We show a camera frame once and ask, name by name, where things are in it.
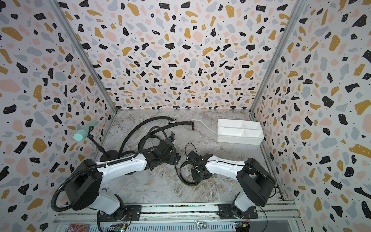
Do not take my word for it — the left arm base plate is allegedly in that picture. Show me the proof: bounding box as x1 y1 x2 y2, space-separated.
97 205 142 223

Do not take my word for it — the pink printed card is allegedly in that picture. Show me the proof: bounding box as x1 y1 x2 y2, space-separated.
66 223 89 232

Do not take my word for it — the green foam microphone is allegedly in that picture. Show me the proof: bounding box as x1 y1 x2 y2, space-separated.
73 120 98 141

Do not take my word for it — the black microphone stand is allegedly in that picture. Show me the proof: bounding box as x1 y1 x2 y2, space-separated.
87 132 119 162

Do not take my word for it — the white divided storage box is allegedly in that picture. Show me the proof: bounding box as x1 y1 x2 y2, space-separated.
217 119 264 145

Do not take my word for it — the aluminium rail frame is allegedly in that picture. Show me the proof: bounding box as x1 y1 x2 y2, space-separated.
50 201 305 232

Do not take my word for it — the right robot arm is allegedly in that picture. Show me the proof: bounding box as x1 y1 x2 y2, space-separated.
186 151 276 213

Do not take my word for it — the long black belt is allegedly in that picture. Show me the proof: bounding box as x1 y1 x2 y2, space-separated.
138 121 195 150
118 116 176 159

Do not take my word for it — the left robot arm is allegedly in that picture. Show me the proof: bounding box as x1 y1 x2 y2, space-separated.
64 139 180 215

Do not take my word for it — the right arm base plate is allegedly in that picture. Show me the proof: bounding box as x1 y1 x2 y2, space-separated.
216 203 258 220

